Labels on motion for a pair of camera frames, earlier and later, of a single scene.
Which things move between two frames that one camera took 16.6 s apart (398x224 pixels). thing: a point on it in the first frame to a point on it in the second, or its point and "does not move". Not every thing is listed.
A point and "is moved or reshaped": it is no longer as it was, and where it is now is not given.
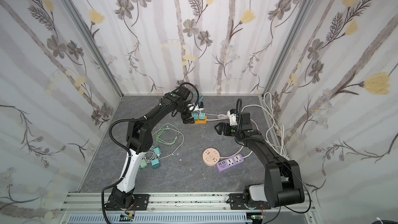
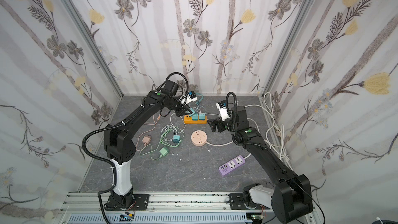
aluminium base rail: (87, 207) does not move
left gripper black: (186, 116) to (183, 110)
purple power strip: (227, 163) is moved or reshaped
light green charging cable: (162, 141) to (160, 142)
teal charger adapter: (155, 164) to (194, 114)
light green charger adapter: (143, 165) to (164, 151)
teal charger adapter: (195, 115) does not move
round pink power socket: (211, 156) to (198, 138)
